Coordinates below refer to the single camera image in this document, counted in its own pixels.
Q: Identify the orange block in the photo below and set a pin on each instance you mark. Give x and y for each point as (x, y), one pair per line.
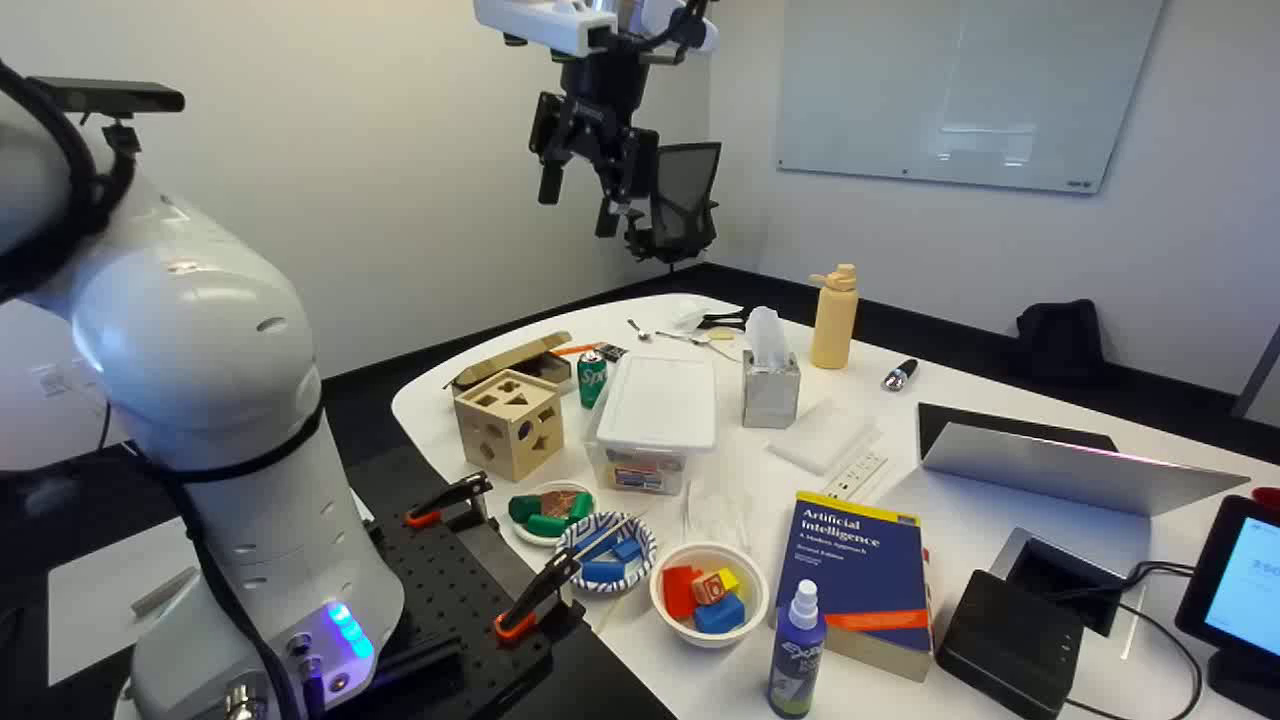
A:
(704, 584)

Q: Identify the glass whiteboard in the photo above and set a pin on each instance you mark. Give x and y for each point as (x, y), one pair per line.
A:
(961, 86)

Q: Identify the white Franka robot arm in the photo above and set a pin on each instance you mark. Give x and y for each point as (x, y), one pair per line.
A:
(200, 345)

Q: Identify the black tablet with lit screen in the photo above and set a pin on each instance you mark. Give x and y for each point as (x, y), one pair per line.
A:
(1242, 594)

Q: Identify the yellow block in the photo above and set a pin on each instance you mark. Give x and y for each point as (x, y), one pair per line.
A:
(728, 581)

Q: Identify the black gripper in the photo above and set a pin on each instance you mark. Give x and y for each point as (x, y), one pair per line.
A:
(607, 103)

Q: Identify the blue book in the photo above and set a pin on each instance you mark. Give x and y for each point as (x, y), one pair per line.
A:
(853, 564)

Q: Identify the chunky blue block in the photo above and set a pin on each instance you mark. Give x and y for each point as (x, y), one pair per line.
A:
(720, 612)

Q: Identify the black orange clamp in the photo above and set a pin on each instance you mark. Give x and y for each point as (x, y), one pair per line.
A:
(533, 594)
(453, 498)

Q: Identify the grey office chair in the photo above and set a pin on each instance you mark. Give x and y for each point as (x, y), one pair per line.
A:
(683, 202)

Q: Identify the thin wooden chopstick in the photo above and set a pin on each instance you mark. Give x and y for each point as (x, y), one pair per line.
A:
(602, 542)

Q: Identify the red block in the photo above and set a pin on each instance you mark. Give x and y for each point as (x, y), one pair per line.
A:
(679, 594)

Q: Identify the blue patterned bowl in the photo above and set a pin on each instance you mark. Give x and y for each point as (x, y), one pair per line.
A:
(607, 581)

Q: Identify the blue spray bottle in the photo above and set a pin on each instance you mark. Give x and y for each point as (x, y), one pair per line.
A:
(796, 660)

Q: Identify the green toy piece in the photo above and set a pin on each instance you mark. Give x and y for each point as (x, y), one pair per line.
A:
(533, 517)

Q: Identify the black backpack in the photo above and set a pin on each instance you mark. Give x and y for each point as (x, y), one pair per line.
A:
(1060, 345)

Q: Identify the black square box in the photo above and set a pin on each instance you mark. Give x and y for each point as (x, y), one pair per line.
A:
(1006, 647)

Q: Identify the grey open tray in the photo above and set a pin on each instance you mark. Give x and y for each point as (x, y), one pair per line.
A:
(1064, 572)

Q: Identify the black camera on stand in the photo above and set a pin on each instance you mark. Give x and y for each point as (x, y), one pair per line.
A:
(114, 98)

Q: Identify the wooden shape sorter box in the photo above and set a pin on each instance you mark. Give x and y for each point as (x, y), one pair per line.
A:
(515, 435)

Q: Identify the white bowl with green toy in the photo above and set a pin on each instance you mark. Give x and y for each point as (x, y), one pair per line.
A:
(526, 536)

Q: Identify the clear plastic storage box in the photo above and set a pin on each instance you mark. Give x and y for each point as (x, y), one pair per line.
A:
(655, 400)

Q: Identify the yellow bottle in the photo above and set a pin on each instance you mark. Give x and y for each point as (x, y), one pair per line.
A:
(832, 321)

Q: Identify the grey tissue box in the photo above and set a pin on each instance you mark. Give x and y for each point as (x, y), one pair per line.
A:
(770, 395)

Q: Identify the black marker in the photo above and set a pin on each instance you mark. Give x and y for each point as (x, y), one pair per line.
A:
(896, 375)

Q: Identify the black perforated mounting board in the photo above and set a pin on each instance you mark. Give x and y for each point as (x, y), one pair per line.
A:
(461, 601)

